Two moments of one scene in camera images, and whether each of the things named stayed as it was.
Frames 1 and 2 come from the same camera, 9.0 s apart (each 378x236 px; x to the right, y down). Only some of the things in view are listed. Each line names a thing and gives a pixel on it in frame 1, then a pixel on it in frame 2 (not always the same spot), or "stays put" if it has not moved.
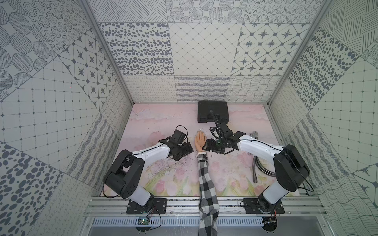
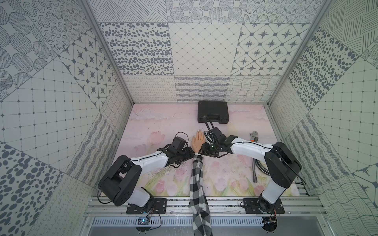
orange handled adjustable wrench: [254, 134] stays put
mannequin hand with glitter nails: [200, 138] stays put
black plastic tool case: [212, 111] stays put
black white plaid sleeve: [208, 206] -> [198, 202]
